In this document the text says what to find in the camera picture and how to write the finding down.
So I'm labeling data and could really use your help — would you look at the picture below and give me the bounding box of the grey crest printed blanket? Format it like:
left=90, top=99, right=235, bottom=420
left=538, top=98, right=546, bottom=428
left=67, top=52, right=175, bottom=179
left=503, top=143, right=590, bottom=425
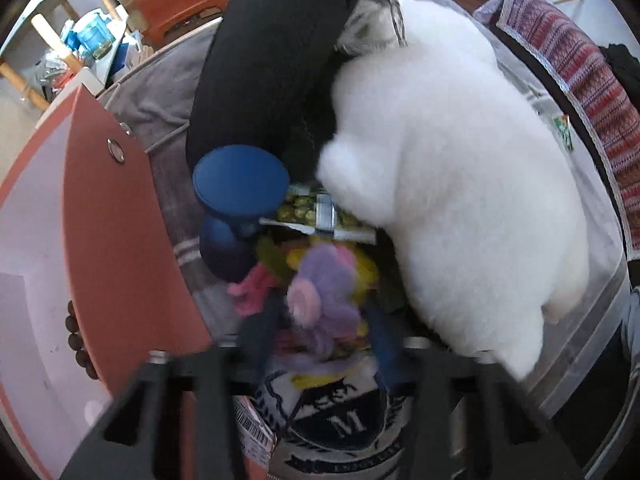
left=95, top=0, right=633, bottom=480

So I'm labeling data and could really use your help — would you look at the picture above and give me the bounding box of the red striped woven throw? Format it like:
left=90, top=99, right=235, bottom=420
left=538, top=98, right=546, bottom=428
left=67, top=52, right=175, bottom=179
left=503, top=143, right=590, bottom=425
left=472, top=0, right=640, bottom=261

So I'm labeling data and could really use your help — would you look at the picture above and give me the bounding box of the white plush toy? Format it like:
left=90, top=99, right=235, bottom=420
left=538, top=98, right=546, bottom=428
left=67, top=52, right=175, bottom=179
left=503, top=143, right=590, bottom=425
left=316, top=0, right=591, bottom=378

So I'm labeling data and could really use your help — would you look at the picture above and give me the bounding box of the purple and yellow plush toy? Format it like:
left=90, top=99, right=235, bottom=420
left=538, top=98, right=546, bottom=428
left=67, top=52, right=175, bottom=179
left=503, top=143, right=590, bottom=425
left=227, top=240, right=381, bottom=391

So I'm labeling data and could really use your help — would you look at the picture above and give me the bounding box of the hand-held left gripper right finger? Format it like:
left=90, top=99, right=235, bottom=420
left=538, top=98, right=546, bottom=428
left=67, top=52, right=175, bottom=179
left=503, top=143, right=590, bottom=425
left=371, top=306, right=587, bottom=480

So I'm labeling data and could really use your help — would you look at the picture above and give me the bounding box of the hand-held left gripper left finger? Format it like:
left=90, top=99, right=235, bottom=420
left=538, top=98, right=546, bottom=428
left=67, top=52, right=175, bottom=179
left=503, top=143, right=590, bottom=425
left=60, top=299, right=282, bottom=480

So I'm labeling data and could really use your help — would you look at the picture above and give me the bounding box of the small green white packet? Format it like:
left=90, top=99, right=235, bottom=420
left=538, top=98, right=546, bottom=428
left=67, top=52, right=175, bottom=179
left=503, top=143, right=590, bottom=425
left=550, top=112, right=576, bottom=153

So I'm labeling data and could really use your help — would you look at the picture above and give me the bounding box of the green snack packet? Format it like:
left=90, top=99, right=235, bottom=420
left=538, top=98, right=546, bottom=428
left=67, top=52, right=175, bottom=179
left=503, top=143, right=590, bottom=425
left=260, top=182, right=378, bottom=246

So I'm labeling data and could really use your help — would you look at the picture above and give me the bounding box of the orange cardboard box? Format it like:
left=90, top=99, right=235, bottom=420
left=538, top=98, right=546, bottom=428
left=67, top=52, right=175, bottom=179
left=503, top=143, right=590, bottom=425
left=0, top=85, right=277, bottom=480

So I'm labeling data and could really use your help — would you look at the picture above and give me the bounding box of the blue plastic dumbbell toy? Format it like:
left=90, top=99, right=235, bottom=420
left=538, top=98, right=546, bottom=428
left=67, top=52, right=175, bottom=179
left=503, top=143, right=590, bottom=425
left=192, top=144, right=292, bottom=283

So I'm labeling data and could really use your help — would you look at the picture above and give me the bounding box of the black soft bag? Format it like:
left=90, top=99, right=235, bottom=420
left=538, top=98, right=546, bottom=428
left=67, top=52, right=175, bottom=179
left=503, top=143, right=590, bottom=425
left=185, top=0, right=373, bottom=186

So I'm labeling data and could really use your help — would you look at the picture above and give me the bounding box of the wooden table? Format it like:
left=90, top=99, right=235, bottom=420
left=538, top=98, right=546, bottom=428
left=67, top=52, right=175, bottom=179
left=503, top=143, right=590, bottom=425
left=0, top=0, right=131, bottom=111

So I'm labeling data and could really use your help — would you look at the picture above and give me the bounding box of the dark cloth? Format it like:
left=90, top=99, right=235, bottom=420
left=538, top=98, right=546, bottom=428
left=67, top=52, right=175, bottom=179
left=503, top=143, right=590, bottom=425
left=597, top=42, right=640, bottom=101

